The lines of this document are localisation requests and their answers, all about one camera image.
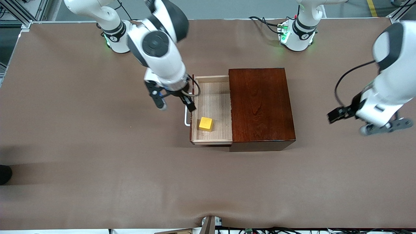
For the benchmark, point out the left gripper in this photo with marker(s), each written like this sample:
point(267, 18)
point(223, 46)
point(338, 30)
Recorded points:
point(352, 108)

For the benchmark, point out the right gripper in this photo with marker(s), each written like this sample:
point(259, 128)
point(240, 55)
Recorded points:
point(179, 93)

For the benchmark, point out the yellow block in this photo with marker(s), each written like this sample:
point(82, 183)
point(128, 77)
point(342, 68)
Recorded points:
point(205, 124)

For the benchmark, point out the light wooden drawer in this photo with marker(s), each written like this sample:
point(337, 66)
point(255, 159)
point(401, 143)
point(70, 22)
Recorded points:
point(214, 97)

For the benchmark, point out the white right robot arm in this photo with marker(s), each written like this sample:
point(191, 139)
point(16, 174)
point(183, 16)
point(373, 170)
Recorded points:
point(169, 61)

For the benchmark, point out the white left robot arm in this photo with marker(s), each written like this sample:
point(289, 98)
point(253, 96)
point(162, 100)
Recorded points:
point(395, 74)

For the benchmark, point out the dark wooden drawer cabinet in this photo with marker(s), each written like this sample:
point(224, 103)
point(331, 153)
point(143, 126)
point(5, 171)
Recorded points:
point(260, 104)

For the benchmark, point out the table cover sheet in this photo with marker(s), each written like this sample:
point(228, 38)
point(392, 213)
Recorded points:
point(97, 195)

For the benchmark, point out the black shoe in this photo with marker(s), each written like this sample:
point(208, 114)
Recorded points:
point(5, 175)

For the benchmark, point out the aluminium frame profile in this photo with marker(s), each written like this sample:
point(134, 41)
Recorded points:
point(401, 13)
point(16, 11)

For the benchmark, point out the grey wedge post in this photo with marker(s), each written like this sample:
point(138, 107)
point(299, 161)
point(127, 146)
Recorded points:
point(208, 226)

